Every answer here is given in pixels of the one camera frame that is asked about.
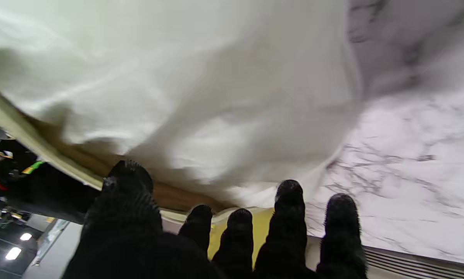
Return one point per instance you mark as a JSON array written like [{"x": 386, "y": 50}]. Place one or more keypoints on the ceiling light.
[
  {"x": 13, "y": 253},
  {"x": 25, "y": 236}
]

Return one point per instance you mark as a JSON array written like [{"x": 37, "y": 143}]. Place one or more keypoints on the white pillow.
[{"x": 177, "y": 85}]

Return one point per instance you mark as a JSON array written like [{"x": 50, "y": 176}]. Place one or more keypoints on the stack of white plates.
[{"x": 418, "y": 265}]

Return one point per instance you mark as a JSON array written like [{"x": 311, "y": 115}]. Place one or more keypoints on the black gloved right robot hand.
[{"x": 53, "y": 195}]

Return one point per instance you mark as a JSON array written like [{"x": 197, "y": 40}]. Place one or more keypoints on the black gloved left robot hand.
[{"x": 131, "y": 232}]

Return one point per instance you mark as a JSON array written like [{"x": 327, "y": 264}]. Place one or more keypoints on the yellow perforated laundry basket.
[{"x": 261, "y": 228}]

